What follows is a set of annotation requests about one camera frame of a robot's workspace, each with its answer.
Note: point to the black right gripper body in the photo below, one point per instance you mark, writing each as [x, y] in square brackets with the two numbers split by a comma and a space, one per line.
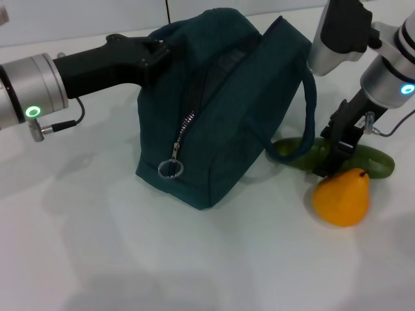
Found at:
[360, 116]

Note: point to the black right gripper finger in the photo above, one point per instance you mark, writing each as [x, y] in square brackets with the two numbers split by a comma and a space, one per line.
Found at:
[329, 142]
[343, 155]

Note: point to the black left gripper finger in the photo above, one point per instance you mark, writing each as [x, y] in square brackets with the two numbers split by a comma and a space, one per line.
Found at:
[159, 47]
[154, 68]

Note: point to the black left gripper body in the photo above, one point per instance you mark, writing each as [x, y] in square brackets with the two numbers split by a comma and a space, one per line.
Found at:
[103, 68]

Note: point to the green cucumber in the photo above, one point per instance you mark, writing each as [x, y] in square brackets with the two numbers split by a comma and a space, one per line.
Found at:
[373, 162]

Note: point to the yellow pear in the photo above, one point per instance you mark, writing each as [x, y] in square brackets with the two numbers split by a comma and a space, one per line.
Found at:
[340, 201]

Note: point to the teal fabric zipper bag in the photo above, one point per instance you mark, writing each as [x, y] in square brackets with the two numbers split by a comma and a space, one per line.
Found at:
[227, 113]

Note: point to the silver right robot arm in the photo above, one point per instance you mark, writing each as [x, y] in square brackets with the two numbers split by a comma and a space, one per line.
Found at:
[389, 74]

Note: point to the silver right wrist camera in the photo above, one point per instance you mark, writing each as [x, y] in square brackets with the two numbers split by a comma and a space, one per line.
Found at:
[340, 35]

